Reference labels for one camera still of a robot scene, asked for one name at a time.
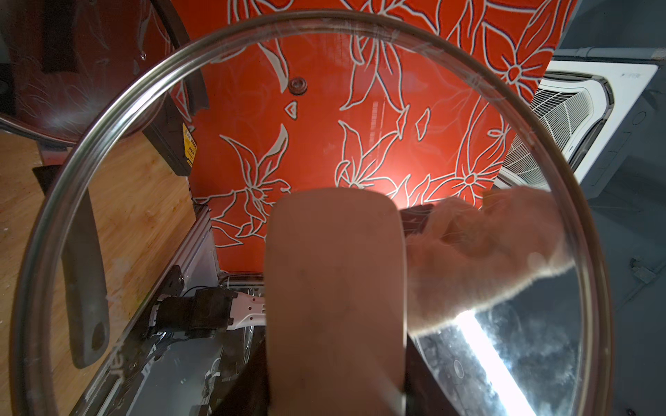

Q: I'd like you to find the black plate with warning label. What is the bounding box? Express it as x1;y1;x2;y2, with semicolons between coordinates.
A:
143;95;198;177

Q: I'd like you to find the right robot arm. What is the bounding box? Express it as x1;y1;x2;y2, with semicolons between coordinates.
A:
148;287;266;333

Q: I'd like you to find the glass pot lid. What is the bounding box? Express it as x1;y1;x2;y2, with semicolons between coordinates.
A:
1;1;190;147

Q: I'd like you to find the glass lid with white handle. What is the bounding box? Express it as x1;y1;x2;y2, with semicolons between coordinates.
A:
10;9;612;415

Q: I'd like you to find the black frying pan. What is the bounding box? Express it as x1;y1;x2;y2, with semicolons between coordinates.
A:
62;192;110;369

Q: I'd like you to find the yellow cloth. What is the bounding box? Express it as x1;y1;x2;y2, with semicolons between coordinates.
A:
406;187;575;336

